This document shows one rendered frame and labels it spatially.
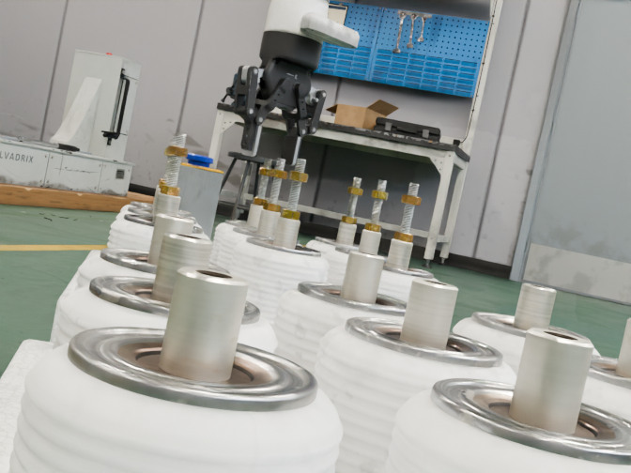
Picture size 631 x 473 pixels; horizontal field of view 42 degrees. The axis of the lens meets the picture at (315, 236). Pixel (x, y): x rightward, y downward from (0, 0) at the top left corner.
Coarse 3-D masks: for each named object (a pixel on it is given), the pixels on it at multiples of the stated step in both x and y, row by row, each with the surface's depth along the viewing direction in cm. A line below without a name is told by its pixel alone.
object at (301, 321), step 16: (288, 304) 48; (304, 304) 48; (320, 304) 47; (288, 320) 48; (304, 320) 47; (320, 320) 46; (336, 320) 46; (400, 320) 47; (288, 336) 48; (304, 336) 47; (320, 336) 47; (288, 352) 48; (304, 352) 47; (304, 368) 47
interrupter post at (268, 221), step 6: (264, 210) 92; (264, 216) 92; (270, 216) 91; (276, 216) 92; (258, 222) 92; (264, 222) 92; (270, 222) 91; (276, 222) 92; (258, 228) 92; (264, 228) 92; (270, 228) 92; (264, 234) 92; (270, 234) 92
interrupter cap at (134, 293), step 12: (108, 276) 38; (120, 276) 38; (132, 276) 39; (96, 288) 34; (108, 288) 35; (120, 288) 35; (132, 288) 37; (144, 288) 38; (108, 300) 34; (120, 300) 33; (132, 300) 33; (144, 300) 33; (144, 312) 33; (156, 312) 33; (168, 312) 33; (252, 312) 36
